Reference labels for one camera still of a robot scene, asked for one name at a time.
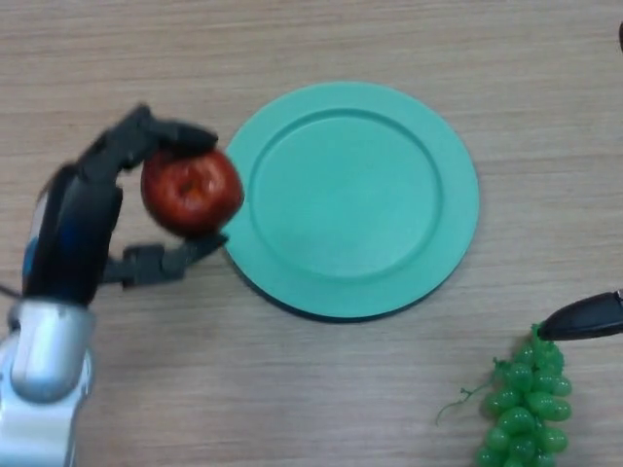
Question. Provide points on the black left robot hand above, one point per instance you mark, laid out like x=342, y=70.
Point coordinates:
x=73, y=233

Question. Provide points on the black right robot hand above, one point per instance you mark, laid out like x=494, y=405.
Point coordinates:
x=584, y=322

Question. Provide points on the red apple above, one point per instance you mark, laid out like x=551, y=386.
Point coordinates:
x=192, y=192

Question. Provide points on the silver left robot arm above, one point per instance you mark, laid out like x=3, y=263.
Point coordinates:
x=41, y=379

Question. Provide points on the green round plate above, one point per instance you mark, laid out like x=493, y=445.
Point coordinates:
x=357, y=199

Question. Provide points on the green grape bunch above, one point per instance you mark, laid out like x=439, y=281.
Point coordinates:
x=525, y=408

